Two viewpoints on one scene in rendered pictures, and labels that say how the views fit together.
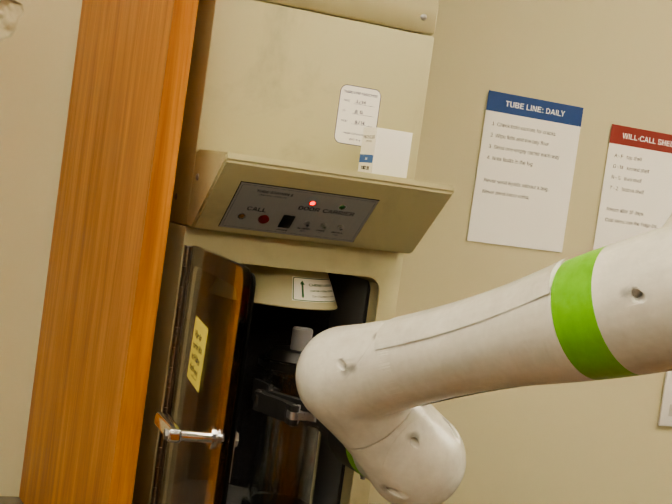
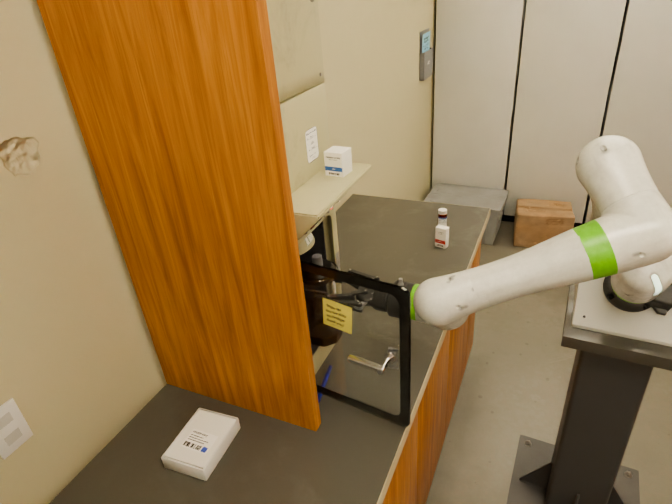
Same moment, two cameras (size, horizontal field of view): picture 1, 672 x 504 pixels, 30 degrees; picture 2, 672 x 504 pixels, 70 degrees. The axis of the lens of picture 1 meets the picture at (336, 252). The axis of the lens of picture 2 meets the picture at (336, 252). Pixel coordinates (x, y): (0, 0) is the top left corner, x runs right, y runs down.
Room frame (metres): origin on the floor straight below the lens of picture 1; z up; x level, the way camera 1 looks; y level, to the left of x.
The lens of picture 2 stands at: (0.78, 0.68, 1.93)
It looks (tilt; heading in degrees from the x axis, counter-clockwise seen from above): 30 degrees down; 322
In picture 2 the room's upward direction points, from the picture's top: 5 degrees counter-clockwise
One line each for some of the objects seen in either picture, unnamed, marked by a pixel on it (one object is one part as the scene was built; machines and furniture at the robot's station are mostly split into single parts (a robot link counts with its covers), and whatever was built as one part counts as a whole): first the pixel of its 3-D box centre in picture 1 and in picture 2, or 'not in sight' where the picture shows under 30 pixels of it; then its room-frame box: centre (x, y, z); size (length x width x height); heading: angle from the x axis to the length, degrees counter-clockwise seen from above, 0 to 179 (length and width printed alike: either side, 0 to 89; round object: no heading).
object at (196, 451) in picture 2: not in sight; (202, 442); (1.65, 0.46, 0.96); 0.16 x 0.12 x 0.04; 119
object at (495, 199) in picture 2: not in sight; (465, 213); (2.89, -2.37, 0.17); 0.60 x 0.42 x 0.33; 23
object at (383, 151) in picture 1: (384, 152); (338, 161); (1.65, -0.05, 1.54); 0.05 x 0.05 x 0.06; 20
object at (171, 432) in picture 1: (182, 428); (370, 359); (1.37, 0.14, 1.20); 0.10 x 0.05 x 0.03; 18
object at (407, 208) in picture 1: (321, 205); (327, 204); (1.62, 0.03, 1.46); 0.32 x 0.11 x 0.10; 115
